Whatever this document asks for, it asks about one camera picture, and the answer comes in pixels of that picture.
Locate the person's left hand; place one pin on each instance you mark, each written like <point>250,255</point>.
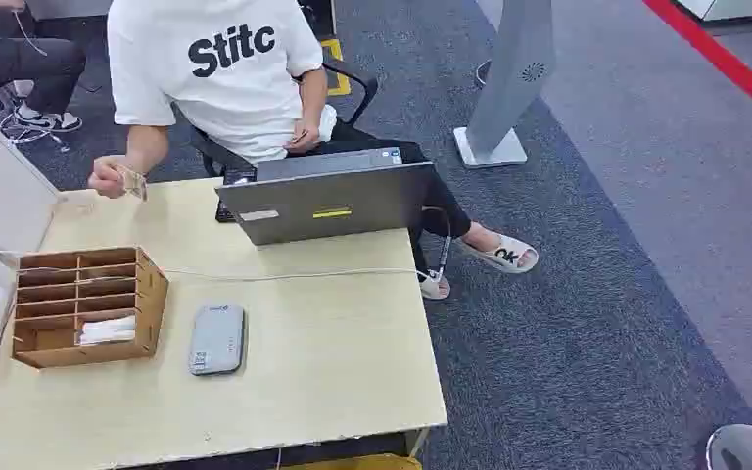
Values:
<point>303,137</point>

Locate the pale slipper with black print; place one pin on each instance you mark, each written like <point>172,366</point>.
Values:
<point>433,288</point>
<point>506,254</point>

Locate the wooden card box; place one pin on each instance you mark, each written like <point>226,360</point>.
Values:
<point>150,305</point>

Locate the dark framed furniture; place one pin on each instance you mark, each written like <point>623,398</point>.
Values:
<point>739,10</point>

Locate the black office chair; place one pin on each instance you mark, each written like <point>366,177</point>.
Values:
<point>358,85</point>

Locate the grey laptop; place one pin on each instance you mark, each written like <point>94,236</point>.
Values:
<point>324,207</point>

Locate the seated person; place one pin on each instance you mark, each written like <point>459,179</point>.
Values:
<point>220,97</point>

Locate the grey rounded robot part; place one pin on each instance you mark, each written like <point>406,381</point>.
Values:
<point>749,451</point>

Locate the person's right hand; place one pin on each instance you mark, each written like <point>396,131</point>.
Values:
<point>105,176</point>

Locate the white card stack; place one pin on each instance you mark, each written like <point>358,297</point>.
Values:
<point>107,331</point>

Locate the person in dark trousers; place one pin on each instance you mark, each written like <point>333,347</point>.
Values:
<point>19,61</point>

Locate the yellow object under desk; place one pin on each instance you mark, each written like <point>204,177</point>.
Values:
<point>356,463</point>

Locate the card with autumn tree print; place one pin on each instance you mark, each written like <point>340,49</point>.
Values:
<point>136,185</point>

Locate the white equipment box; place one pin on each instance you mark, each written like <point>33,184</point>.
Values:
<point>0,188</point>

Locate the grey kiosk stand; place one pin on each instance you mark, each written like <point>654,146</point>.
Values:
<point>512,71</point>

